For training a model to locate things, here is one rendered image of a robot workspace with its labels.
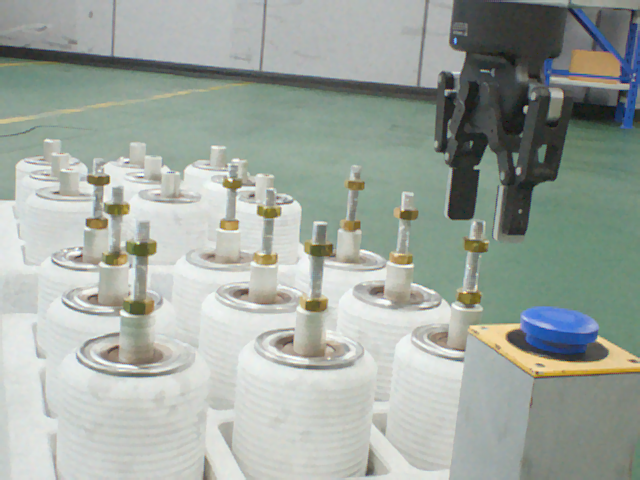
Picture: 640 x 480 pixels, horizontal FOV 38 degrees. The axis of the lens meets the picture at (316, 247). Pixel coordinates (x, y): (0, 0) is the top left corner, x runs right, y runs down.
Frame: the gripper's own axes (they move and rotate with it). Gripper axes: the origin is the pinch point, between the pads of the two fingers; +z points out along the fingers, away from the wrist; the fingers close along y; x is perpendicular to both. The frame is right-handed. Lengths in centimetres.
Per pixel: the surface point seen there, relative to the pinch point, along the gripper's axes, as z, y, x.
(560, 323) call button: 2.1, 17.6, -5.3
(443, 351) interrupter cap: 9.7, 1.4, -2.7
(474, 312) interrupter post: 7.2, 0.5, -0.1
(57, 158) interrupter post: 7, -65, -23
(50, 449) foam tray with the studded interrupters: 17.0, -3.3, -28.7
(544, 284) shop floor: 36, -98, 75
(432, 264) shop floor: 36, -114, 58
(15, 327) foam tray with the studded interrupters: 16.9, -28.0, -29.8
